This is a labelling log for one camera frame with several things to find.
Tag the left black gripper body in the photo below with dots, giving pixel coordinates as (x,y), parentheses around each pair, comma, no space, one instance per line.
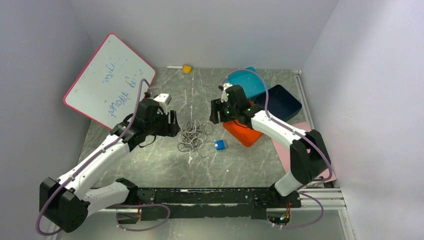
(160,126)

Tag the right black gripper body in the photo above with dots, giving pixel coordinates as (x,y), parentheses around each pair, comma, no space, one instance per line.
(227,112)

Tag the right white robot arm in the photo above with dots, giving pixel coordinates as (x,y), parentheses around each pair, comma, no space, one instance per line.
(257,118)

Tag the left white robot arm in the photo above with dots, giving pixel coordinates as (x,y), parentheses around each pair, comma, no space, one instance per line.
(69,200)

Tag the orange plastic box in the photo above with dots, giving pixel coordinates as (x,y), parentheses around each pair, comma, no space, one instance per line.
(242,133)

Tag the blue white small block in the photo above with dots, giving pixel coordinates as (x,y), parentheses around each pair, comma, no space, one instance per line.
(220,145)

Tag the teal plastic box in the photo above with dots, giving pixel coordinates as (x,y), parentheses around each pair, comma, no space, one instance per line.
(250,82)

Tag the yellow small block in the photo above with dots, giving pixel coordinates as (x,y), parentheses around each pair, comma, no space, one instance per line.
(186,69)

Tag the navy plastic box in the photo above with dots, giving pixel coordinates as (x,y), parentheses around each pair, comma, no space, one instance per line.
(282,104)

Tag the white marker pen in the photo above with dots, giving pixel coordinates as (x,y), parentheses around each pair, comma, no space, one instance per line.
(174,67)

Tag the pink-framed whiteboard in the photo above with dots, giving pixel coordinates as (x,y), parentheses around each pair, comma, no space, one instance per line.
(106,90)

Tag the pink mat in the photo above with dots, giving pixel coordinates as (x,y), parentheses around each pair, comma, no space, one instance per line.
(303,155)

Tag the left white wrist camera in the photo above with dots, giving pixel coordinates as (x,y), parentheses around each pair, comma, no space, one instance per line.
(163,99)

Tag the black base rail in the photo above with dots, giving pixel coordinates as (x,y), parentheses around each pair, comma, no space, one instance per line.
(195,203)

